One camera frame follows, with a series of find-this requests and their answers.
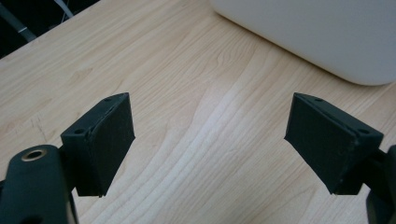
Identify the grey metal pole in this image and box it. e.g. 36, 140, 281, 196
0, 2, 37, 44

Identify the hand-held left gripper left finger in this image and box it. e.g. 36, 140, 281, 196
60, 91, 136, 198

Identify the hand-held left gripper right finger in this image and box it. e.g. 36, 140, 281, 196
283, 91, 385, 196

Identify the white metal stand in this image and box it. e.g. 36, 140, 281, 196
53, 0, 75, 19

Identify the white plastic storage bin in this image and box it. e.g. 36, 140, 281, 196
208, 0, 396, 87

